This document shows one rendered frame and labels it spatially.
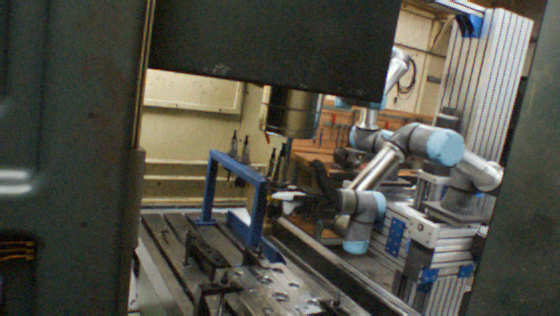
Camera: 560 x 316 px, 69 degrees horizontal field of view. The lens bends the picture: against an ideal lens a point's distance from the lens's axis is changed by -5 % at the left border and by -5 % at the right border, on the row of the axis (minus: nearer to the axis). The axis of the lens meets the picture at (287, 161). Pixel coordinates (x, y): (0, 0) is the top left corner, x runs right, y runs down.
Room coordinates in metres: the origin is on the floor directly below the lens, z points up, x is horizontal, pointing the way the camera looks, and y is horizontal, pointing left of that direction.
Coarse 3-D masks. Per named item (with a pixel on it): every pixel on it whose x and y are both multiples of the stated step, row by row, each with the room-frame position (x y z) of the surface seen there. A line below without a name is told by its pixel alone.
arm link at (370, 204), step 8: (360, 192) 1.21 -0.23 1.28; (368, 192) 1.23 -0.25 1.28; (376, 192) 1.24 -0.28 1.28; (360, 200) 1.19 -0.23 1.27; (368, 200) 1.20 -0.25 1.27; (376, 200) 1.21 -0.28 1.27; (384, 200) 1.22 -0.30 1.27; (360, 208) 1.19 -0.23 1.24; (368, 208) 1.19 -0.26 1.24; (376, 208) 1.21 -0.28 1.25; (384, 208) 1.22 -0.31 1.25; (352, 216) 1.21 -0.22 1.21; (360, 216) 1.20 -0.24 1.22; (368, 216) 1.20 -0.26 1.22; (376, 216) 1.23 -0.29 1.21
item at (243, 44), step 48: (192, 0) 0.84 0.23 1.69; (240, 0) 0.89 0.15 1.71; (288, 0) 0.95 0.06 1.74; (336, 0) 1.02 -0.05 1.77; (384, 0) 1.10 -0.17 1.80; (192, 48) 0.84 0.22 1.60; (240, 48) 0.90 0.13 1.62; (288, 48) 0.96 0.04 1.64; (336, 48) 1.03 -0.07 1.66; (384, 48) 1.11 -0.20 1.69; (336, 96) 1.05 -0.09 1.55
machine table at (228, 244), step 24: (144, 216) 1.71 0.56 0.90; (168, 216) 1.76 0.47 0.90; (192, 216) 1.81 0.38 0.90; (216, 216) 1.86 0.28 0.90; (144, 240) 1.47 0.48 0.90; (168, 240) 1.51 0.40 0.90; (216, 240) 1.59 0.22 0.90; (240, 240) 1.63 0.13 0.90; (144, 264) 1.41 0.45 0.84; (168, 264) 1.37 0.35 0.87; (192, 264) 1.35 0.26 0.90; (288, 264) 1.48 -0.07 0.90; (168, 288) 1.16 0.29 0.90; (192, 288) 1.19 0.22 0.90; (312, 288) 1.32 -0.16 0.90; (168, 312) 1.14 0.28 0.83; (192, 312) 1.06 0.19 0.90; (216, 312) 1.08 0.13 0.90
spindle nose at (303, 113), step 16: (272, 96) 1.07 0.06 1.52; (288, 96) 1.05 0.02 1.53; (304, 96) 1.05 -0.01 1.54; (320, 96) 1.08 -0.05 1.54; (272, 112) 1.06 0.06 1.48; (288, 112) 1.05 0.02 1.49; (304, 112) 1.06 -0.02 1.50; (320, 112) 1.11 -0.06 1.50; (272, 128) 1.06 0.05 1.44; (288, 128) 1.05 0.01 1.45; (304, 128) 1.06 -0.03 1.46
